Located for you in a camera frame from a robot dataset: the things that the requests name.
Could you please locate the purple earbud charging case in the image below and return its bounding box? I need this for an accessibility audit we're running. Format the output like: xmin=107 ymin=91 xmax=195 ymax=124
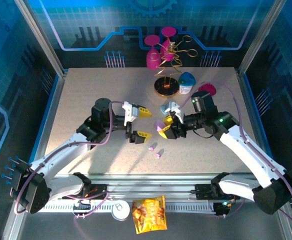
xmin=156 ymin=118 xmax=167 ymax=133

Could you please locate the blue earbud charging case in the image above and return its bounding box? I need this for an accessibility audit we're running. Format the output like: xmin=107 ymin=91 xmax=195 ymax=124
xmin=159 ymin=100 xmax=180 ymax=116

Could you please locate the white cup pink lid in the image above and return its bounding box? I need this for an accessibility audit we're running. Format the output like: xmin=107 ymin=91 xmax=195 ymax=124
xmin=198 ymin=81 xmax=217 ymax=97

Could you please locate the white cup blue lid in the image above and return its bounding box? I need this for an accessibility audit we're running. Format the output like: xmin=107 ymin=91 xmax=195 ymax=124
xmin=177 ymin=71 xmax=197 ymax=95

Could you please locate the magenta wine glass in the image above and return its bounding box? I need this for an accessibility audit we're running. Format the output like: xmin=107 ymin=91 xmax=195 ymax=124
xmin=160 ymin=26 xmax=179 ymax=63
xmin=144 ymin=34 xmax=162 ymax=71

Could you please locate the silver tin can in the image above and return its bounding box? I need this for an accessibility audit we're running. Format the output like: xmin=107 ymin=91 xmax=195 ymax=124
xmin=111 ymin=200 xmax=131 ymax=222

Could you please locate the yellow snack bag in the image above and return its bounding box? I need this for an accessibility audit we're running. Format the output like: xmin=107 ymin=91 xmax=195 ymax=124
xmin=131 ymin=195 xmax=168 ymax=235

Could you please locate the black connector box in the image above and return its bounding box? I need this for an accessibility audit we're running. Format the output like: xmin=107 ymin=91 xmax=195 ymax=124
xmin=212 ymin=199 xmax=231 ymax=216

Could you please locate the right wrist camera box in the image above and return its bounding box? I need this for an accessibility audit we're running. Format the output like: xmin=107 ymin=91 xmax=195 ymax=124
xmin=170 ymin=106 xmax=185 ymax=124

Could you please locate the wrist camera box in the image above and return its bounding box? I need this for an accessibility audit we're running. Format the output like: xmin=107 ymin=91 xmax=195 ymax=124
xmin=122 ymin=101 xmax=140 ymax=123
xmin=170 ymin=106 xmax=185 ymax=124

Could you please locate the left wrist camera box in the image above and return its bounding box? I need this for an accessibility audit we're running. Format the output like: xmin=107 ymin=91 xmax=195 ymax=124
xmin=122 ymin=101 xmax=140 ymax=123

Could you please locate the gold wire tree stand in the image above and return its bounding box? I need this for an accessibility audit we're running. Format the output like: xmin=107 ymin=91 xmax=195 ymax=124
xmin=153 ymin=34 xmax=199 ymax=99

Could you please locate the aluminium table side rail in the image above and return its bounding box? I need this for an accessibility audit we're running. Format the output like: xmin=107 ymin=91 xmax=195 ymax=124
xmin=235 ymin=68 xmax=277 ymax=181
xmin=30 ymin=69 xmax=69 ymax=181

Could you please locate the aluminium front rail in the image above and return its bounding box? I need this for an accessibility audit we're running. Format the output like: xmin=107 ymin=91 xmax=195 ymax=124
xmin=15 ymin=173 xmax=287 ymax=204

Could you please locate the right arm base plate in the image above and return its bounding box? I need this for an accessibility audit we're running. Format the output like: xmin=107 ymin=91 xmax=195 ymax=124
xmin=194 ymin=183 xmax=241 ymax=201

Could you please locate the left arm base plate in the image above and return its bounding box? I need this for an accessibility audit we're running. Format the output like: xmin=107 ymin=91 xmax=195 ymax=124
xmin=60 ymin=183 xmax=110 ymax=201

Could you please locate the white slotted cable duct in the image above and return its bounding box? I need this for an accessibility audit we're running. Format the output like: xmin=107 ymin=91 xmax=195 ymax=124
xmin=24 ymin=201 xmax=216 ymax=214

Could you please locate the aluminium frame post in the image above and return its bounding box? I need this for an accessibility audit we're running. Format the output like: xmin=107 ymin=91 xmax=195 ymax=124
xmin=236 ymin=0 xmax=289 ymax=76
xmin=13 ymin=0 xmax=69 ymax=77

